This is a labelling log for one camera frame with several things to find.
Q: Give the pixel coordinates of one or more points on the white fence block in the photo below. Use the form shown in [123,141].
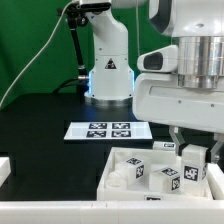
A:
[216,181]
[5,169]

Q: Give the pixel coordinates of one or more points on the white square tabletop tray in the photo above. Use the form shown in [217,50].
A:
[154,160]

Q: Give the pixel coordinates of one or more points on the white right fence block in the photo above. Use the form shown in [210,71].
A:
[216,181]

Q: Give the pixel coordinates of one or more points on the white front fence bar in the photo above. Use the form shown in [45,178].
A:
[122,212]

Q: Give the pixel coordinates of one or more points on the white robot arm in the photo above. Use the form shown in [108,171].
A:
[195,26]

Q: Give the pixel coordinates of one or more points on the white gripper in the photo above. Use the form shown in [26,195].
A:
[161,96]

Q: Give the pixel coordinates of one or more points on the black camera on mount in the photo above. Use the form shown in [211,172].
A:
[95,5]

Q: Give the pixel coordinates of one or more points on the white left fence block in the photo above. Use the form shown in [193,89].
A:
[5,169]

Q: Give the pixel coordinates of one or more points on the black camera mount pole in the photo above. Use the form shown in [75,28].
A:
[76,17]

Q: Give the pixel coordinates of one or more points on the white marker base plate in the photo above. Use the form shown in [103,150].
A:
[108,131]

